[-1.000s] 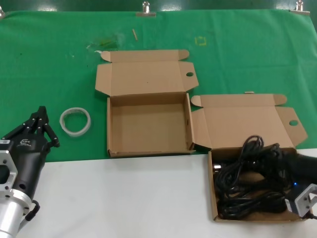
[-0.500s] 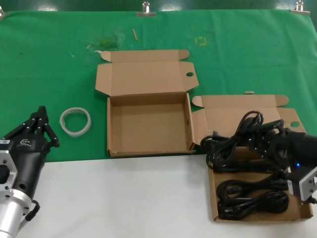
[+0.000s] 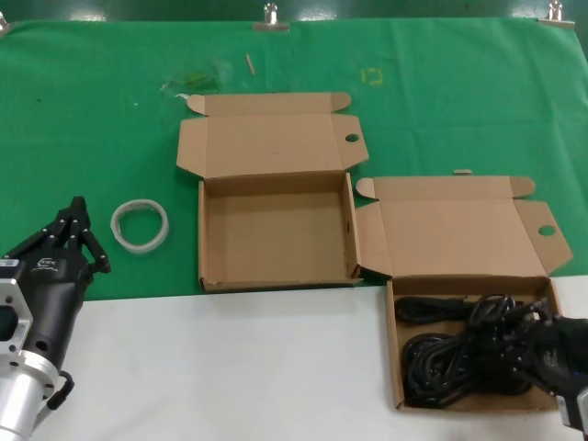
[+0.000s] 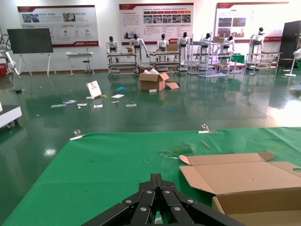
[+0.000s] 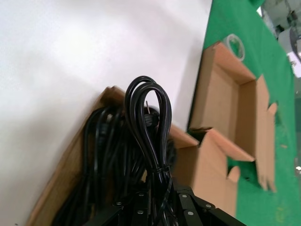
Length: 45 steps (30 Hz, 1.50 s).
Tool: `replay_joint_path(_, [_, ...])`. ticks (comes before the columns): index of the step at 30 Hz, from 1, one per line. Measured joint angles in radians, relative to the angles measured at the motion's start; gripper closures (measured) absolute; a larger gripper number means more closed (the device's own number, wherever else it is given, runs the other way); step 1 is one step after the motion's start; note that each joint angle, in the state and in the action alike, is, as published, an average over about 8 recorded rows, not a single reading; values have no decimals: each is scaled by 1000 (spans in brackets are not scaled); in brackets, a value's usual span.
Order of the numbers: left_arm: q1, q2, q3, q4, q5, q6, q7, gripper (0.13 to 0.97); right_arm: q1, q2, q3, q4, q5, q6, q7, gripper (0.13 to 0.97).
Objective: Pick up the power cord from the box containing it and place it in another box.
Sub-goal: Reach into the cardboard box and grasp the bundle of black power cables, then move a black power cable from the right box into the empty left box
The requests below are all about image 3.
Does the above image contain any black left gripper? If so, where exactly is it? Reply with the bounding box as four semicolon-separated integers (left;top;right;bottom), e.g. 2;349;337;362
2;196;111;371

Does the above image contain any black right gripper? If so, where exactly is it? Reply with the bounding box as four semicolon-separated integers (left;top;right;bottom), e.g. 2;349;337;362
500;298;588;396

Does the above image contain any black power cord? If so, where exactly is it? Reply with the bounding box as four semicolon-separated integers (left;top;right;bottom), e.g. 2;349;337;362
393;293;548;409

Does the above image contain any empty open cardboard box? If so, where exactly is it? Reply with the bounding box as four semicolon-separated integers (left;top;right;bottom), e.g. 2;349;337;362
175;91;370;294

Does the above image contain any clear tape roll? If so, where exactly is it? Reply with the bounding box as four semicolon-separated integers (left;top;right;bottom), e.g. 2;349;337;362
109;198;170;254

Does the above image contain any green table cloth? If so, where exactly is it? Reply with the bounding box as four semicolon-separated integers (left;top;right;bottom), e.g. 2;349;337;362
0;17;588;302

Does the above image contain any crumpled clear plastic scrap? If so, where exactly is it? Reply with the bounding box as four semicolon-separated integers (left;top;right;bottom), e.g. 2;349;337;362
160;63;226;100

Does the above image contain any silver binder clip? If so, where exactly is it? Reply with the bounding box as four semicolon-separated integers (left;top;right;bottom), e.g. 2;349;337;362
537;0;576;28
252;2;290;32

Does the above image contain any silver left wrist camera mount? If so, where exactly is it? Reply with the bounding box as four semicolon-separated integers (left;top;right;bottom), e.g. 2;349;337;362
0;256;34;368

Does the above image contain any cardboard box with cord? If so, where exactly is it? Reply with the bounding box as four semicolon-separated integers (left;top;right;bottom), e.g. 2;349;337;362
354;174;574;413

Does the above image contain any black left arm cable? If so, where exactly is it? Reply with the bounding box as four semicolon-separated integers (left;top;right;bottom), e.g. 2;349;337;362
45;370;75;410

